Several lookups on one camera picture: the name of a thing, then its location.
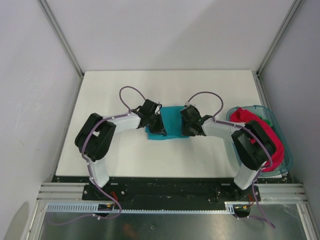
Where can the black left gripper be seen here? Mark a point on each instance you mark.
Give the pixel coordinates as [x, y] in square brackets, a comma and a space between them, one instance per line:
[159, 128]

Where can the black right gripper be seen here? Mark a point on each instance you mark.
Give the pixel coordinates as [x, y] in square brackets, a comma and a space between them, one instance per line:
[184, 131]

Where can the teal t-shirt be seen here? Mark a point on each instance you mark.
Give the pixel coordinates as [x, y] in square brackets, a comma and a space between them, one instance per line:
[172, 121]

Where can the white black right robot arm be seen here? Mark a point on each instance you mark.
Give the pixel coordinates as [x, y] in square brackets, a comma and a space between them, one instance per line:
[253, 145]

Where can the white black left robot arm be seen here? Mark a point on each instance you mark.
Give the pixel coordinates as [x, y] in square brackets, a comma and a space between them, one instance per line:
[95, 137]

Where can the magenta red t-shirt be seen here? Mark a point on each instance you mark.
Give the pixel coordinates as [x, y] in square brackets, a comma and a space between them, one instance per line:
[269, 131]

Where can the clear blue plastic bin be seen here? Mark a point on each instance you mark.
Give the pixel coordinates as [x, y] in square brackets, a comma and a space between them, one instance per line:
[282, 159]

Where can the green t-shirt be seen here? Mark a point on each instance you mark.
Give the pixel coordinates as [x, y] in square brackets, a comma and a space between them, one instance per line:
[268, 122]

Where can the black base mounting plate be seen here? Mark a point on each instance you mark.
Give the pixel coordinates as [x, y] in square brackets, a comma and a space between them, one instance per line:
[175, 193]

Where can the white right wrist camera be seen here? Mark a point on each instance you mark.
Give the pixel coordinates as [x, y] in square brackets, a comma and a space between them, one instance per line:
[187, 104]

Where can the white slotted cable duct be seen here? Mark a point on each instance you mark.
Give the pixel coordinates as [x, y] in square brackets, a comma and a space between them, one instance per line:
[104, 208]

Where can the aluminium frame rail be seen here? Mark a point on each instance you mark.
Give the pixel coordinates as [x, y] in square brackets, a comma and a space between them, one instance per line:
[60, 192]

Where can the left aluminium corner post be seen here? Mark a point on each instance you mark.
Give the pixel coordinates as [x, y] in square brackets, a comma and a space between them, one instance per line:
[52, 20]

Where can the aluminium corner post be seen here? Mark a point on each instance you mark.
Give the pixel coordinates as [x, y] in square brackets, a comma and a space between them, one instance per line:
[52, 20]
[284, 27]

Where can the right aluminium corner post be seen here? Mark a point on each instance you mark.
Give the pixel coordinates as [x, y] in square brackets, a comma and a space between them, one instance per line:
[284, 27]

